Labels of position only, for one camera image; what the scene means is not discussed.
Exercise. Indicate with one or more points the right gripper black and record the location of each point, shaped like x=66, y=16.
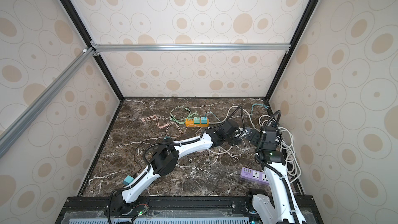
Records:
x=260, y=135

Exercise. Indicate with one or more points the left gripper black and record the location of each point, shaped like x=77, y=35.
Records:
x=234, y=143

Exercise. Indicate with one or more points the orange power strip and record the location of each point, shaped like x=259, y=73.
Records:
x=189, y=123

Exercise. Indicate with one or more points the teal charger adapter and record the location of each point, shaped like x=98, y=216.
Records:
x=204, y=120

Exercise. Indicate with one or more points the light green charger adapter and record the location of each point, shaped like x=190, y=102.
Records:
x=197, y=120

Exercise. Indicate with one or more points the purple power strip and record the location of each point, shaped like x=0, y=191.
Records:
x=253, y=175

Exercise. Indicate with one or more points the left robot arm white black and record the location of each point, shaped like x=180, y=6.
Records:
x=161, y=158

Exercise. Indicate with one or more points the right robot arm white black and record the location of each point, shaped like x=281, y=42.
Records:
x=284, y=208

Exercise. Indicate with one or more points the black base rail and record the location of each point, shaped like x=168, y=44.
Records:
x=159, y=210

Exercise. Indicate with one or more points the horizontal aluminium rail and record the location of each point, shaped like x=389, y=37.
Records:
x=192, y=47

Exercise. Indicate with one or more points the left diagonal aluminium rail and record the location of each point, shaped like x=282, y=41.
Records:
x=17, y=128

